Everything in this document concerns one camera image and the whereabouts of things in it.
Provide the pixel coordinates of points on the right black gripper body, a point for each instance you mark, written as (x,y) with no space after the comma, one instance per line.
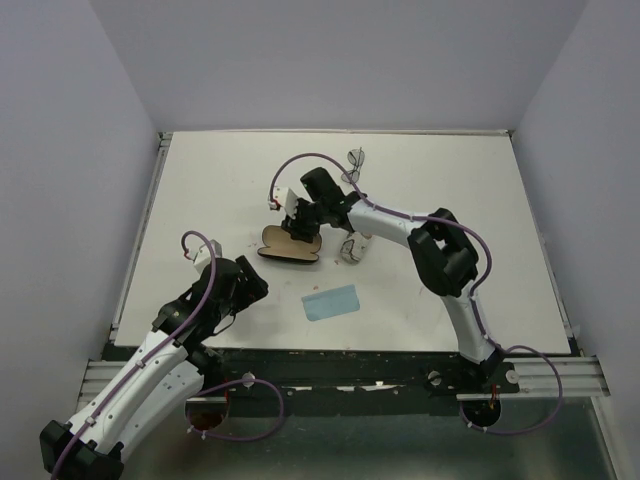
(308,219)

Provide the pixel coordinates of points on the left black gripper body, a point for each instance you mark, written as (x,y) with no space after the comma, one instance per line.
(238,302)

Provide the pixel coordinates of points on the black glasses case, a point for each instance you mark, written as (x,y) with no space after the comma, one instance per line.
(278,245)

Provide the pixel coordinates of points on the marbled glasses case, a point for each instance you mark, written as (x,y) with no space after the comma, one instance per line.
(354,247)

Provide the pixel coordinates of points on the blue cleaning cloth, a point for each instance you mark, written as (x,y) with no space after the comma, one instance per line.
(331,303)

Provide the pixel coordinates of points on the dark wire-frame sunglasses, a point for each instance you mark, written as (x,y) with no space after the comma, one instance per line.
(355,158)

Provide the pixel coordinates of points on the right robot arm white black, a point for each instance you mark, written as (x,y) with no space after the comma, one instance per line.
(444,257)

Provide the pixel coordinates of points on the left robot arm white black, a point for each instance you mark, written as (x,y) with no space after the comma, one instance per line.
(171,364)

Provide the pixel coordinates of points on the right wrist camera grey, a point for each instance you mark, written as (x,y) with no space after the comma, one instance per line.
(283,198)

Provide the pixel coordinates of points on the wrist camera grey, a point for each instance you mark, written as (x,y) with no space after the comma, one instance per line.
(283,198)
(201,257)

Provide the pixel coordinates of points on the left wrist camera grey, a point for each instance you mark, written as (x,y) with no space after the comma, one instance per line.
(201,257)

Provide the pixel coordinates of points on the black mounting base rail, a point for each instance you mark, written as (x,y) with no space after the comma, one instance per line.
(330,383)

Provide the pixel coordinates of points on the aluminium frame rail left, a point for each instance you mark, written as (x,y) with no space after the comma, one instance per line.
(165,139)

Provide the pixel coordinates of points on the aluminium frame rail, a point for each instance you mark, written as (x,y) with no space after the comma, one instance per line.
(537,377)
(165,139)

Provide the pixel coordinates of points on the aluminium frame rail front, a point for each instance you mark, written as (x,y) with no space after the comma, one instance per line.
(537,377)

